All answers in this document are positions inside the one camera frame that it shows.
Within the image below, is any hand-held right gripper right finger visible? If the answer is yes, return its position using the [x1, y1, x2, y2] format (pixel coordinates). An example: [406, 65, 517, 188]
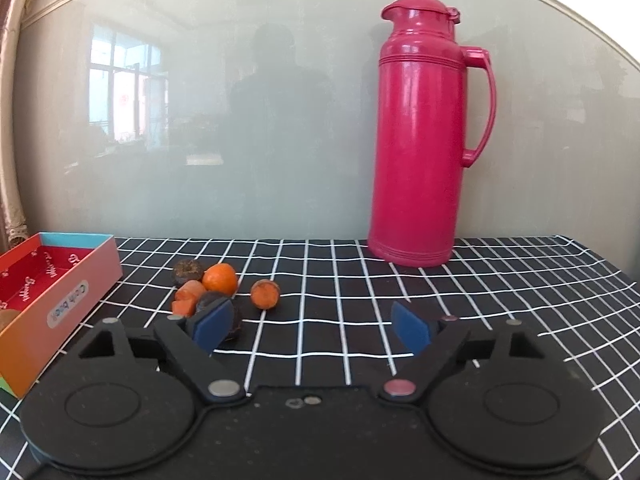
[380, 301, 551, 406]

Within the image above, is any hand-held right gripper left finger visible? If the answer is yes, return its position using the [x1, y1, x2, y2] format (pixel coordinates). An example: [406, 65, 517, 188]
[75, 300, 247, 407]

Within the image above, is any dark purple round fruit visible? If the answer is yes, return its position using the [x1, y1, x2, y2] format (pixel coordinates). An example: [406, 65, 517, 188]
[195, 292, 244, 345]

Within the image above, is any orange peeled fruit piece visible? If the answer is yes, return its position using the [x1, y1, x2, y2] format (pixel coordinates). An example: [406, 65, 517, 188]
[171, 280, 207, 317]

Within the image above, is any orange tangerine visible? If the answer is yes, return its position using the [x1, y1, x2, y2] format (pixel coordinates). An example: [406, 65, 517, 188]
[202, 263, 239, 295]

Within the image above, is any small orange fruit brown cap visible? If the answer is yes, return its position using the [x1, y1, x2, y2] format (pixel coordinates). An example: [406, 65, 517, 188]
[250, 280, 281, 310]

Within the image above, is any rough brown dried fruit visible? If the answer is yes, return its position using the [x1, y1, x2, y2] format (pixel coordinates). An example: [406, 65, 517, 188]
[172, 259, 205, 287]

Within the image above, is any red cardboard box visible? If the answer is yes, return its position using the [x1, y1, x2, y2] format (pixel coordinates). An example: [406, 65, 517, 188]
[0, 232, 124, 400]

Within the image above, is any red plastic thermos jug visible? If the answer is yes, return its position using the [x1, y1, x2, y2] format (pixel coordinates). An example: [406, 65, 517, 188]
[367, 0, 497, 267]

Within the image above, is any beige lace-trimmed curtain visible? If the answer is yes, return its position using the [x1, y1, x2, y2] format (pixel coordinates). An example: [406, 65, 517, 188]
[0, 0, 57, 257]

